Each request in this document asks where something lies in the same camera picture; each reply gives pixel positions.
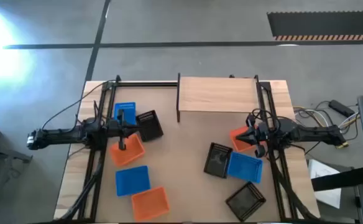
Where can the wooden shelf with black legs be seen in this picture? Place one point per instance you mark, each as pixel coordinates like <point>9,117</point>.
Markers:
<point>215,95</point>

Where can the black power brick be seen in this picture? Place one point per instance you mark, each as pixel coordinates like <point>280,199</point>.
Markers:
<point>341,108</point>

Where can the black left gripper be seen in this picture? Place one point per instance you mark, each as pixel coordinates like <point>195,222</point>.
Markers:
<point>117,128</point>

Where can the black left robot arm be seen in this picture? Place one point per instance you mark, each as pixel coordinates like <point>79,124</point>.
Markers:
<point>60,137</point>

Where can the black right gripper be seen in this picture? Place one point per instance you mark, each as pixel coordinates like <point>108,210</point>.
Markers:
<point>260,133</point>

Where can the black aluminium frame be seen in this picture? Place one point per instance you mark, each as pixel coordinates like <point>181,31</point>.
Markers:
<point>144,84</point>

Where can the blue plastic basket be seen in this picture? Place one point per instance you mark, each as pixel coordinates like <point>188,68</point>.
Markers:
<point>131,114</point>
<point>245,168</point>
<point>132,181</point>

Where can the black plastic basket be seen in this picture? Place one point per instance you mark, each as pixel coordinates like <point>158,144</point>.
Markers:
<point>217,160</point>
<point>150,127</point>
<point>245,201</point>

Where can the white paper sheet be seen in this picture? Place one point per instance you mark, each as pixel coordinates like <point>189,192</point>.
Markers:
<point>319,169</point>

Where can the black mat with hazard stripe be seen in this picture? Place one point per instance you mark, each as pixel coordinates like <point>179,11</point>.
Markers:
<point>324,23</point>

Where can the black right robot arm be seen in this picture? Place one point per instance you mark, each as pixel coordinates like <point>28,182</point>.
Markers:
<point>318,133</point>

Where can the orange plastic basket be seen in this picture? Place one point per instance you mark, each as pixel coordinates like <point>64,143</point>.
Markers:
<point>243,147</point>
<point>150,203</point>
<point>133,153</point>

